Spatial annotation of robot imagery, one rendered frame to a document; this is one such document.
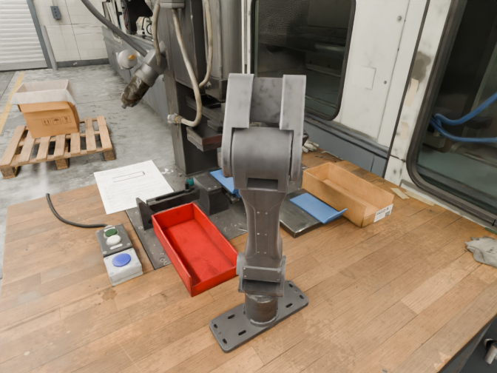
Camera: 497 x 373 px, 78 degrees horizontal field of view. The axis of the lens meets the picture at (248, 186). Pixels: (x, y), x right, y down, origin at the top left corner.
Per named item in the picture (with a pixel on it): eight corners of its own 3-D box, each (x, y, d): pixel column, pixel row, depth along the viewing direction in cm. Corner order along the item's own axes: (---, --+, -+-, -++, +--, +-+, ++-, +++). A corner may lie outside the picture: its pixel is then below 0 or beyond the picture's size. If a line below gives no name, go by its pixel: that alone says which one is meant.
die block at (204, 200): (209, 216, 89) (208, 194, 85) (195, 200, 96) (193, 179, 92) (265, 196, 98) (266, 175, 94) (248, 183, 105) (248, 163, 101)
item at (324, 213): (328, 226, 81) (330, 217, 80) (289, 200, 92) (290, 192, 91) (345, 217, 85) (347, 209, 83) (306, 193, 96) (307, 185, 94)
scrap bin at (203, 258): (191, 297, 64) (188, 277, 61) (154, 233, 82) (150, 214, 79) (240, 274, 70) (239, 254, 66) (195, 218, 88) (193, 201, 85)
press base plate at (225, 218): (157, 278, 72) (154, 269, 71) (112, 187, 109) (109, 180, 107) (347, 198, 102) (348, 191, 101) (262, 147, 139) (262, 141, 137)
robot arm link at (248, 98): (254, 81, 61) (221, 70, 32) (299, 82, 60) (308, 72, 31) (251, 142, 65) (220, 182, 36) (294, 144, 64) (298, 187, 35)
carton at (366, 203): (360, 231, 84) (366, 207, 80) (300, 191, 102) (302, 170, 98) (390, 216, 90) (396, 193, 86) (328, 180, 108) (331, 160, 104)
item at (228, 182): (234, 196, 82) (234, 186, 81) (209, 173, 93) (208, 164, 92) (257, 189, 85) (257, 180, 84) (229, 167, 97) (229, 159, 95)
